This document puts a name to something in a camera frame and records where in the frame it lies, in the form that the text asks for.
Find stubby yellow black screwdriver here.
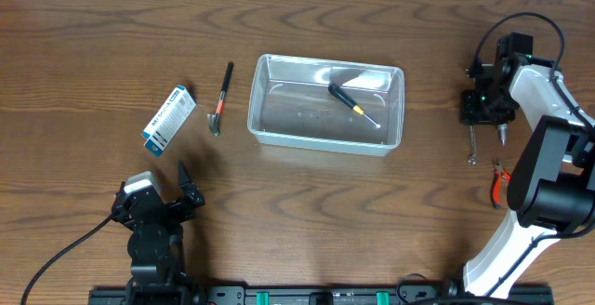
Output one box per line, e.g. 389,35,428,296
496,124,508,146

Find silver wrench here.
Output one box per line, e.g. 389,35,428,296
469,126,477,166

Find small black orange hammer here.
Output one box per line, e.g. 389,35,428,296
207,61,234,137

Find red handled pliers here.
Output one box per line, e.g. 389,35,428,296
490,159,510,209

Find slim black yellow screwdriver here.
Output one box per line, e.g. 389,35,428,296
327,83,381,129

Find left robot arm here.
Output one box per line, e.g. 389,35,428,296
112,163,206,305

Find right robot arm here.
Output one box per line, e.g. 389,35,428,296
460,33,594,298

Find clear plastic container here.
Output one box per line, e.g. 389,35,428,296
247,54,405,156

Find white blue cardboard box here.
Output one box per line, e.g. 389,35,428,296
141,85,196,157

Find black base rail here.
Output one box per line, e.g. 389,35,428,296
87,284,554,305

